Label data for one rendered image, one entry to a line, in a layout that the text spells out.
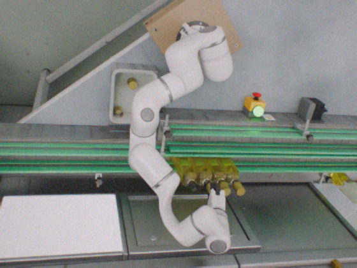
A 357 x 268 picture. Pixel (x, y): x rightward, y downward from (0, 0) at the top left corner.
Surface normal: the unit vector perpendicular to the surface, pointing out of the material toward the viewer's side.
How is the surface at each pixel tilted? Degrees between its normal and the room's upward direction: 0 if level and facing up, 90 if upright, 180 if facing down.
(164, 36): 0
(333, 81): 0
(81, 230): 90
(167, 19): 0
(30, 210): 90
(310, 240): 90
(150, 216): 90
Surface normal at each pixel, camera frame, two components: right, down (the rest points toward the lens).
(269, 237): 0.14, -0.89
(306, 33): 0.22, 0.46
